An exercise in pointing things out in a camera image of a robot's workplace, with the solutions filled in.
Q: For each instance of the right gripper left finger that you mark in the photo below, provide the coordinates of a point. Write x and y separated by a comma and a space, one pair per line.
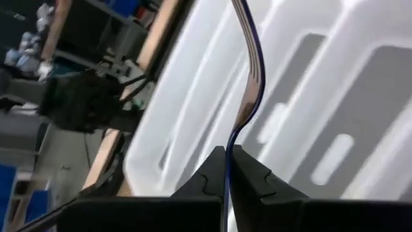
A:
145, 216

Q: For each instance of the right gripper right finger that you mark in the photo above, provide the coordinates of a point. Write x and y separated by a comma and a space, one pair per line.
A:
322, 216

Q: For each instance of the iridescent rainbow fork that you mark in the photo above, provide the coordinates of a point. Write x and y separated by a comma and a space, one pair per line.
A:
254, 93

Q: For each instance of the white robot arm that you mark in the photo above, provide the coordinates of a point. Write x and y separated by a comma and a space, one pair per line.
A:
27, 61

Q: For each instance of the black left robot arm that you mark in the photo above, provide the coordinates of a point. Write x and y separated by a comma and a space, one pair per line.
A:
83, 103

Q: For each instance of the blue crate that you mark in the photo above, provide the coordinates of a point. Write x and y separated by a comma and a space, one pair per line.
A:
37, 206
7, 193

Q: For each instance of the white plastic cutlery tray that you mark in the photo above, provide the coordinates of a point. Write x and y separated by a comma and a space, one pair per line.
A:
193, 112

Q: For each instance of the black shelf unit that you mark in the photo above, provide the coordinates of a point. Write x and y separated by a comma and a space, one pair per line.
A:
83, 32

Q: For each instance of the red storage bin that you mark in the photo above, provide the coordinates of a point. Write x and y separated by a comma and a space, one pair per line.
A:
143, 13

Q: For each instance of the blue storage bin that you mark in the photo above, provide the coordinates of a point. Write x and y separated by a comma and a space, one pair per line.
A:
124, 6

